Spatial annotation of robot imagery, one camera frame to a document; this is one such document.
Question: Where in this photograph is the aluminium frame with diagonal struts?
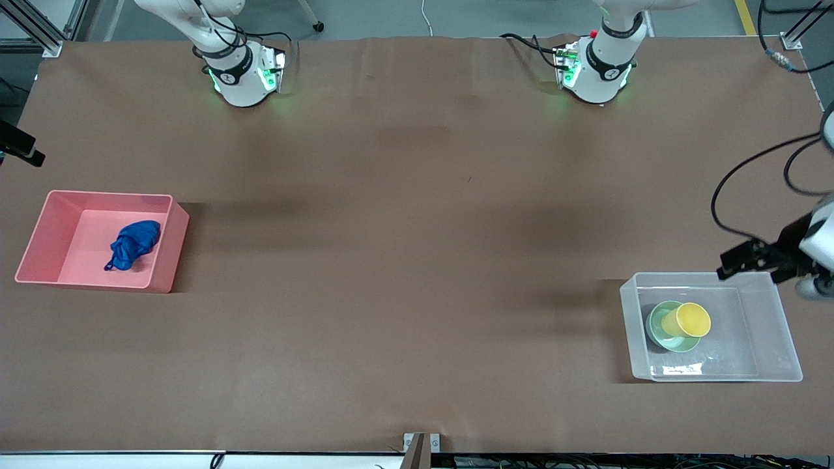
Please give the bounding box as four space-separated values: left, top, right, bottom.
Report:
0 0 89 58

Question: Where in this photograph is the yellow plastic cup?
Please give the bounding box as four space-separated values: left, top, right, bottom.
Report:
660 302 712 339

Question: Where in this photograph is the aluminium frame corner bracket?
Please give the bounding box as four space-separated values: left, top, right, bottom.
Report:
781 0 834 51

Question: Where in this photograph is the black left arm base cable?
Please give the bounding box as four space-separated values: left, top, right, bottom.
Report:
499 33 568 69

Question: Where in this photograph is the blue cloth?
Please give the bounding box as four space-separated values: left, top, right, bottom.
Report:
104 220 162 272

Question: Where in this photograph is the metal table edge bracket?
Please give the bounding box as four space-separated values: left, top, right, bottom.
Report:
403 433 441 469

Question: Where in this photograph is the chair leg with caster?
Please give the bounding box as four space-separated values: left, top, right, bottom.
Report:
296 0 324 32

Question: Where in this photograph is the mint green bowl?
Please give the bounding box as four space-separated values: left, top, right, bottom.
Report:
645 300 702 353

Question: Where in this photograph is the brown table cover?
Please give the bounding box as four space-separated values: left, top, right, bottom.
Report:
0 36 834 455

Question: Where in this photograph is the pink plastic box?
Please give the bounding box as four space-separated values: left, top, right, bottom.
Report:
14 190 190 294

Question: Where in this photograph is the clear plastic box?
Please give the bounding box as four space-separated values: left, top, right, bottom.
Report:
619 271 803 383

